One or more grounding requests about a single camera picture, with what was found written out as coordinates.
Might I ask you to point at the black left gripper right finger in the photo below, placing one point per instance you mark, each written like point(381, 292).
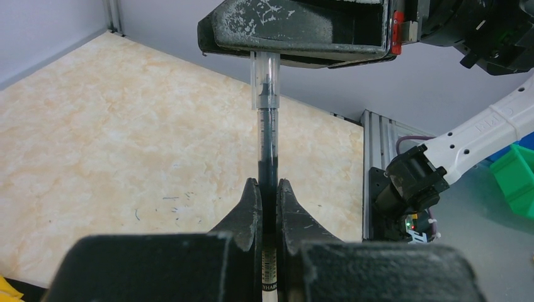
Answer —
point(315, 265)

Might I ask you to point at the yellow folded shirt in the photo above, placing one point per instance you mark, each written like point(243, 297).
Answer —
point(8, 292)

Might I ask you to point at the clear pen cap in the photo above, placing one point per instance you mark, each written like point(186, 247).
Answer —
point(265, 84)

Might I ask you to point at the green plastic bin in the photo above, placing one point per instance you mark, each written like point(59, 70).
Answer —
point(514, 174)

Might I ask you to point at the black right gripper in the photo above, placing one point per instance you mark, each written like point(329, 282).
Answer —
point(312, 34)

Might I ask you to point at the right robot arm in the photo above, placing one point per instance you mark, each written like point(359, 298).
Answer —
point(496, 36)

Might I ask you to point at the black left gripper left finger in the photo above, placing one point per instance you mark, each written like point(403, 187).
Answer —
point(220, 265)

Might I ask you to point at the thin black pen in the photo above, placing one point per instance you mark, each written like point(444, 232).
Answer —
point(268, 181)

